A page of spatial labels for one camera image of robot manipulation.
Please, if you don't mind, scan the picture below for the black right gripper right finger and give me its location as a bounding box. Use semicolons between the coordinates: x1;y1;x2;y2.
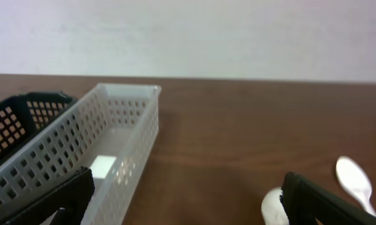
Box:
279;172;376;225

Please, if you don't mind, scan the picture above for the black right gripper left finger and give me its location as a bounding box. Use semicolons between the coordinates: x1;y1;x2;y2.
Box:
0;167;95;224

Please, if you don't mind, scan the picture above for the white plastic spoon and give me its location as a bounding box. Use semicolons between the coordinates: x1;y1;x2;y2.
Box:
261;187;289;225
335;156;376;217

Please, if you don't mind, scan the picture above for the clear perforated plastic basket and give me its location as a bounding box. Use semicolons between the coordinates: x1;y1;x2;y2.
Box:
0;84;161;224

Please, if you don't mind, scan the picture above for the black perforated plastic basket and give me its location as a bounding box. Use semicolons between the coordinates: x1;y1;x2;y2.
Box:
0;91;77;166

